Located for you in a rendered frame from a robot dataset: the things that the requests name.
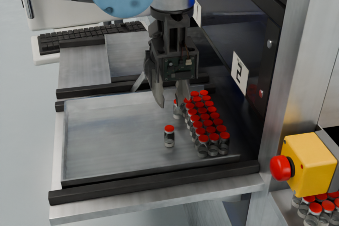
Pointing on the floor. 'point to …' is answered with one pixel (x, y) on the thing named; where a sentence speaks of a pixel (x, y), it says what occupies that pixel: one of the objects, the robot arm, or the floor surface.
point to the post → (297, 76)
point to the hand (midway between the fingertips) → (169, 99)
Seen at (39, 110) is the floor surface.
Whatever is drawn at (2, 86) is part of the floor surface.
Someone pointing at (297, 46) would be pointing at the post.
